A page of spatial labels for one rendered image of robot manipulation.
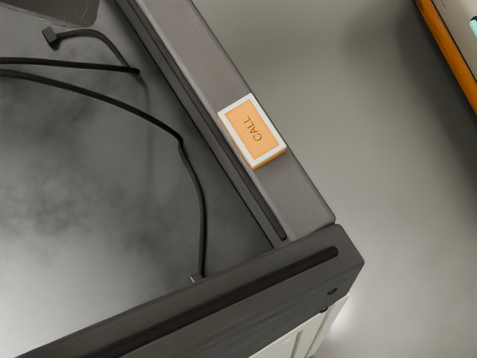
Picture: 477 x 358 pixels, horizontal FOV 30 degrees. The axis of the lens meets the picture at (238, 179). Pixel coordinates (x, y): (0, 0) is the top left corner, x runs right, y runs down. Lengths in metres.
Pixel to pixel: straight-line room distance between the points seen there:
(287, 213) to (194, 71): 0.13
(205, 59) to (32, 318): 0.27
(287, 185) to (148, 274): 0.17
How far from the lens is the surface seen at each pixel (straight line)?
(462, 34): 1.57
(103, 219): 0.79
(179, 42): 0.70
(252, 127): 0.66
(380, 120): 1.69
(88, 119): 0.82
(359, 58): 1.73
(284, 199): 0.66
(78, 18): 0.38
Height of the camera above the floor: 1.59
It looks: 75 degrees down
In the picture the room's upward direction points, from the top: 8 degrees counter-clockwise
